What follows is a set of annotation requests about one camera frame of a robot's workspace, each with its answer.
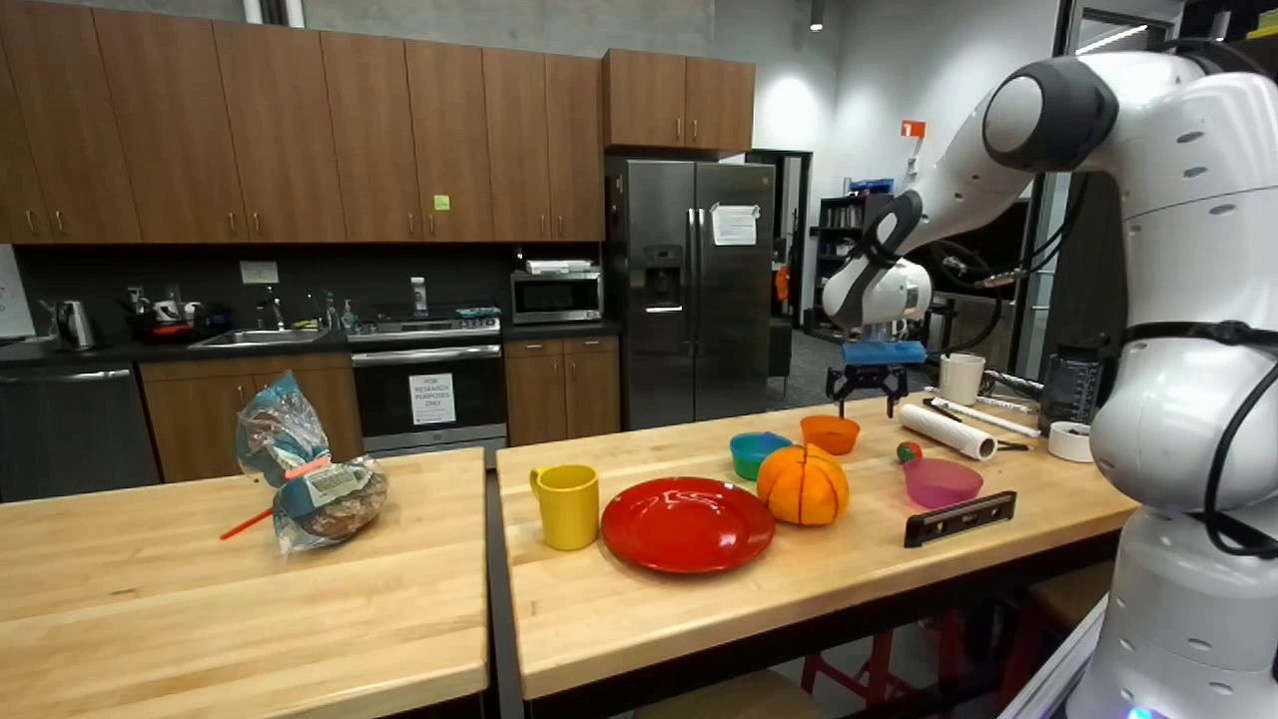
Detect pink plastic bowl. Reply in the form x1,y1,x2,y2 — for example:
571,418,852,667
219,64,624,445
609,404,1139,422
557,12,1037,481
902,455,986,510

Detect white paper notice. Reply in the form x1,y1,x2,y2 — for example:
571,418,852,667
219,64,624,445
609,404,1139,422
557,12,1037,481
404,368,460,430
705,198,762,252

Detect silver microwave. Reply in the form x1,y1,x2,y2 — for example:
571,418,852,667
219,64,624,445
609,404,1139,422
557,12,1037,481
508,269,605,326

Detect clear plastic bag with items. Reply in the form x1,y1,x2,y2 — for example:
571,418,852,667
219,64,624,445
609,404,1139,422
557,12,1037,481
233,368,391,558

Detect teal green bowl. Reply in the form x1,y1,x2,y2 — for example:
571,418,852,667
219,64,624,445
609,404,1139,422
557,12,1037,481
725,427,794,485

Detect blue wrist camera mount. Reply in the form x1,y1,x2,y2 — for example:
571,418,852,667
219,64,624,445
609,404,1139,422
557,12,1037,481
838,336,932,373

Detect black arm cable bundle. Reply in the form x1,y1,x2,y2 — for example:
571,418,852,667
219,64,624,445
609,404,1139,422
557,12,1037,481
1123,314,1278,563

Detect dark bookshelf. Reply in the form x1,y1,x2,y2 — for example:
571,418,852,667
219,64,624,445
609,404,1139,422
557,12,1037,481
809,193,889,336

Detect stainless steel fridge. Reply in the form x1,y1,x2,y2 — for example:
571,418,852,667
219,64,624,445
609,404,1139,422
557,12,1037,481
603,156,778,430

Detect black spirit level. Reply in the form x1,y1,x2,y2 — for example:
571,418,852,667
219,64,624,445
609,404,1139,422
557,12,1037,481
902,486,1023,550

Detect brown sink base cabinet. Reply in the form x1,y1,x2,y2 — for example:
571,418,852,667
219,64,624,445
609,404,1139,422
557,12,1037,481
135,349,367,486

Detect wooden seat red stool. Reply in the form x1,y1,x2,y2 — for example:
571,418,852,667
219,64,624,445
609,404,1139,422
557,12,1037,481
794,623,970,719

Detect red glossy plate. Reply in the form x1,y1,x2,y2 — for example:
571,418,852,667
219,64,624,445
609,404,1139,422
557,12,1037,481
600,477,778,578

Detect black dishwasher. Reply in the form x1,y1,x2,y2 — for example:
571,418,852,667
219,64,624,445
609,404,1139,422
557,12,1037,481
0,358,162,509

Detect yellow mug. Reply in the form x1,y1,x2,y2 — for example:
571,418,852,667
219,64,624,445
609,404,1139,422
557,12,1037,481
527,459,603,555

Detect orange plastic bowl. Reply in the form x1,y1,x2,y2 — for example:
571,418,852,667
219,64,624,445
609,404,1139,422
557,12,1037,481
797,410,865,459

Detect orange plush basketball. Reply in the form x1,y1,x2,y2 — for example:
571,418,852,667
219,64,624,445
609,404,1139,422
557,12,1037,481
754,438,853,531

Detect white tape roll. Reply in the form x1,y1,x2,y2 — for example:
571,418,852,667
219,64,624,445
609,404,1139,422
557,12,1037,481
1045,418,1099,467

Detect black built-in oven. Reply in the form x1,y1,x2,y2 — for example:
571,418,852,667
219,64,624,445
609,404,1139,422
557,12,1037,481
348,340,509,459

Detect red straw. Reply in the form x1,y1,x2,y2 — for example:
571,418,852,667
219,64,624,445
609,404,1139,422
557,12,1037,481
214,505,279,549

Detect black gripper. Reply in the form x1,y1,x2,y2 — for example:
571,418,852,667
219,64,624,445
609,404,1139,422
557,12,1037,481
822,364,932,422

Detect brown base cabinet with drawers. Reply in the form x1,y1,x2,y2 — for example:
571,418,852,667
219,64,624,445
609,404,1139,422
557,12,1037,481
503,333,627,453

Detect brown cabinet over fridge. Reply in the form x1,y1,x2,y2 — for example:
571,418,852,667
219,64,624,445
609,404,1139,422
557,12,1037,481
600,47,760,156

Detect white paper towel roll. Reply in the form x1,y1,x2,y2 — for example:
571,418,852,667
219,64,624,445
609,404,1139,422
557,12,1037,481
893,394,1002,467

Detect long brown upper cabinets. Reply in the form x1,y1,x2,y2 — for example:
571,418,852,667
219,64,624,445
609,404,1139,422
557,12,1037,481
0,0,609,246

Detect silver kettle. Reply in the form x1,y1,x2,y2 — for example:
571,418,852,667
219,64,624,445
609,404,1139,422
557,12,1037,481
53,292,101,357

